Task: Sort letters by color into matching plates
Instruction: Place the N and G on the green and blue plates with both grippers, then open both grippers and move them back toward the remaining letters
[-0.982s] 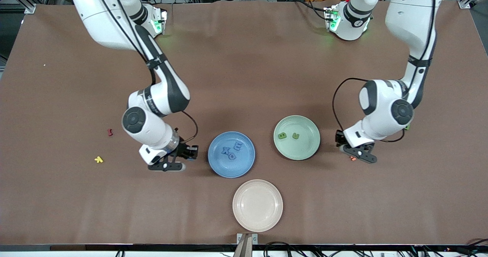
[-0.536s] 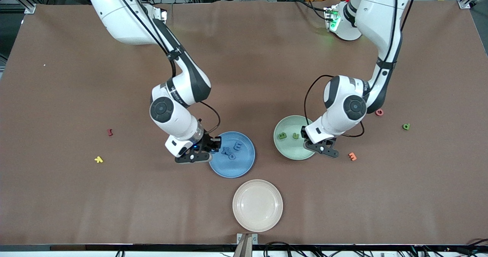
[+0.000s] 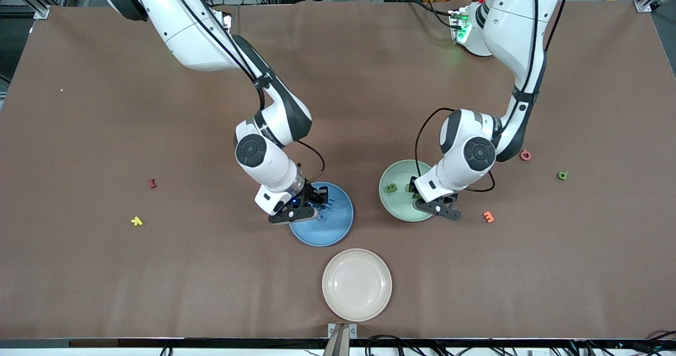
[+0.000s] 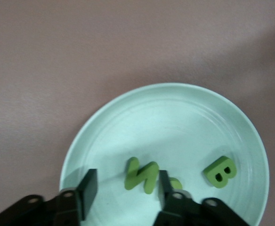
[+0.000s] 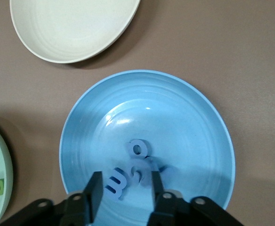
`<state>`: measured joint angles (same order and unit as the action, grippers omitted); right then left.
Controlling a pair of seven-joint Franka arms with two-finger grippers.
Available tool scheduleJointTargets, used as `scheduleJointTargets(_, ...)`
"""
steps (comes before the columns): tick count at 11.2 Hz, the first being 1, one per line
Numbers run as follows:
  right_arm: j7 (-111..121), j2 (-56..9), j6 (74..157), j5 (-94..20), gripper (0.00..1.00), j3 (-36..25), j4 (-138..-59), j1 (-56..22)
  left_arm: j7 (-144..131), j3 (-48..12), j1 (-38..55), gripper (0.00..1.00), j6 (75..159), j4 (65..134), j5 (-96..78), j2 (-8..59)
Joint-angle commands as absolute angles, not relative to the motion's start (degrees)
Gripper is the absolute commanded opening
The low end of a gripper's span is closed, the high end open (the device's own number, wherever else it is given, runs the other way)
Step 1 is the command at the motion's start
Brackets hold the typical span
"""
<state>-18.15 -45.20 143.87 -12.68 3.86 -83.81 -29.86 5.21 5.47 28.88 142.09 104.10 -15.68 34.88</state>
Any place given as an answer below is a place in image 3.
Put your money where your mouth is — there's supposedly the green plate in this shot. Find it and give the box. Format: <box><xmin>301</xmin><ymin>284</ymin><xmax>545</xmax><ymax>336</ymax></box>
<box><xmin>379</xmin><ymin>159</ymin><xmax>445</xmax><ymax>223</ymax></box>

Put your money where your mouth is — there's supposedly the blue plate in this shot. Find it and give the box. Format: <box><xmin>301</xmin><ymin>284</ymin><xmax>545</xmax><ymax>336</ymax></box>
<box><xmin>287</xmin><ymin>182</ymin><xmax>354</xmax><ymax>248</ymax></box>

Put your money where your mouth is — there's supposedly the beige plate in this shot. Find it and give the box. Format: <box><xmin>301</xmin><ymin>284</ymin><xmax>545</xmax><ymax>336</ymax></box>
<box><xmin>322</xmin><ymin>248</ymin><xmax>393</xmax><ymax>323</ymax></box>

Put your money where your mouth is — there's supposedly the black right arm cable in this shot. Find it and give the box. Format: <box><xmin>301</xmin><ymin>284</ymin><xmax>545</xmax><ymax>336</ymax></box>
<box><xmin>164</xmin><ymin>0</ymin><xmax>325</xmax><ymax>185</ymax></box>

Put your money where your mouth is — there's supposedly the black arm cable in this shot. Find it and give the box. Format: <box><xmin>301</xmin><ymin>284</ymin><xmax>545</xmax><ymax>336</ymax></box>
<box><xmin>164</xmin><ymin>0</ymin><xmax>325</xmax><ymax>185</ymax></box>
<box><xmin>415</xmin><ymin>0</ymin><xmax>571</xmax><ymax>193</ymax></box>

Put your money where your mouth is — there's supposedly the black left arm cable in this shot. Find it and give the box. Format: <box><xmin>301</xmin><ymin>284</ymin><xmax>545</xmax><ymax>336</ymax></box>
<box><xmin>415</xmin><ymin>0</ymin><xmax>571</xmax><ymax>193</ymax></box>

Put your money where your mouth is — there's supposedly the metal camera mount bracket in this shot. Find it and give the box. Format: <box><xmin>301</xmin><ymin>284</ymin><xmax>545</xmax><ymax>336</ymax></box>
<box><xmin>322</xmin><ymin>323</ymin><xmax>358</xmax><ymax>356</ymax></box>

